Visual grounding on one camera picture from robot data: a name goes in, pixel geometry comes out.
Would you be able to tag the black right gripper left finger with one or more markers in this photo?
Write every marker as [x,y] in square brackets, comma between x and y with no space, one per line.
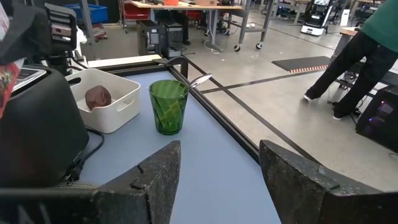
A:
[124,202]

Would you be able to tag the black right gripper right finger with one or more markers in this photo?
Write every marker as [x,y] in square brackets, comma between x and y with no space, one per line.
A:
[311,196]

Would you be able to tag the Life cinnamon cereal box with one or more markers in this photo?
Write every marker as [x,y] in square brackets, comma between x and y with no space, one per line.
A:
[6,87]

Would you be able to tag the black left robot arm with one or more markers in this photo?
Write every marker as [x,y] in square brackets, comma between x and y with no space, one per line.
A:
[62,25]

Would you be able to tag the woven grey placemat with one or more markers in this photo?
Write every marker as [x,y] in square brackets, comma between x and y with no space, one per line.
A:
[77,185]

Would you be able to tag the blue storage bin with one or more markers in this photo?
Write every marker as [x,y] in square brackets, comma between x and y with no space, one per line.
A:
[93,12]

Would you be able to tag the white plastic bin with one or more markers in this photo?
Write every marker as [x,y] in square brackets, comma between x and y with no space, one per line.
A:
[105,118]

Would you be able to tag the black toaster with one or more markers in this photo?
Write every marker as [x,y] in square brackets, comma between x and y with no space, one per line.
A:
[37,130]

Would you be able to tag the black computer tower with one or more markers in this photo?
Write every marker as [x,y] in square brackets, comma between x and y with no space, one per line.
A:
[379,118]
[155,39]

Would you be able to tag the green faceted plastic cup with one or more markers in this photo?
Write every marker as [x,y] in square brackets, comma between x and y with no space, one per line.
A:
[168,105]

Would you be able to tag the red storage bin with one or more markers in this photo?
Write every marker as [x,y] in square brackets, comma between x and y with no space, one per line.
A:
[135,12]

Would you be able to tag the black floor mat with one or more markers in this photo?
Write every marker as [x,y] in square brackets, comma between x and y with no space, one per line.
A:
[298,63]

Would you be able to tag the person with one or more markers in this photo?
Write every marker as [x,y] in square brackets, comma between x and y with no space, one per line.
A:
[357,62]

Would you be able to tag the silver metal spoon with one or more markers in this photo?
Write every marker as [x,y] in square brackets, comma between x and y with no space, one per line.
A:
[200,80]

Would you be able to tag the wooden top workbench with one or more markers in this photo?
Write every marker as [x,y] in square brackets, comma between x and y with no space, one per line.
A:
[186,5]

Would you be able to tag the wooden top table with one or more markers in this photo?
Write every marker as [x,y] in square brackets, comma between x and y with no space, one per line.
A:
[348,31]

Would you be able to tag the white mobile machine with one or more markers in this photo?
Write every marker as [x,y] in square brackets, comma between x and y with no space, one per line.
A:
[315,21]

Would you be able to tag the black table edge frame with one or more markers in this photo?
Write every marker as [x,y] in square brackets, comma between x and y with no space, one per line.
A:
[224,123]

